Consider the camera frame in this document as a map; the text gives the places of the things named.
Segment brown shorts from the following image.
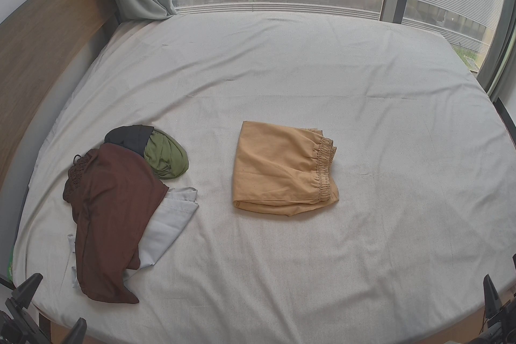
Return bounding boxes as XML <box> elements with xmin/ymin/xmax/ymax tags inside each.
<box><xmin>62</xmin><ymin>143</ymin><xmax>170</xmax><ymax>304</ymax></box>

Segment white garment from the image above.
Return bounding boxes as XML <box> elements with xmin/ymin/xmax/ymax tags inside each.
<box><xmin>66</xmin><ymin>186</ymin><xmax>199</xmax><ymax>291</ymax></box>

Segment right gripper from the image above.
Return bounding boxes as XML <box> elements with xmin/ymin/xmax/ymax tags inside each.
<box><xmin>482</xmin><ymin>253</ymin><xmax>516</xmax><ymax>344</ymax></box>

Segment green garment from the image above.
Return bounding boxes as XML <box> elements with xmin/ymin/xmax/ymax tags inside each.
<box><xmin>143</xmin><ymin>128</ymin><xmax>190</xmax><ymax>180</ymax></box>

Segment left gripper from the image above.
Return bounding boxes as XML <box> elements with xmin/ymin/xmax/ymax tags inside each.
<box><xmin>0</xmin><ymin>273</ymin><xmax>87</xmax><ymax>344</ymax></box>

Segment black garment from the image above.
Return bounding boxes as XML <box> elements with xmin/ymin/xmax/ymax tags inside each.
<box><xmin>104</xmin><ymin>125</ymin><xmax>156</xmax><ymax>157</ymax></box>

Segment bed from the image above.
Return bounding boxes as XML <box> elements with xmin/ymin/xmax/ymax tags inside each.
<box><xmin>0</xmin><ymin>0</ymin><xmax>516</xmax><ymax>344</ymax></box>

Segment tan shorts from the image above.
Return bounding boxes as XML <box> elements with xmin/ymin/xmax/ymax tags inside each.
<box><xmin>232</xmin><ymin>121</ymin><xmax>340</xmax><ymax>217</ymax></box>

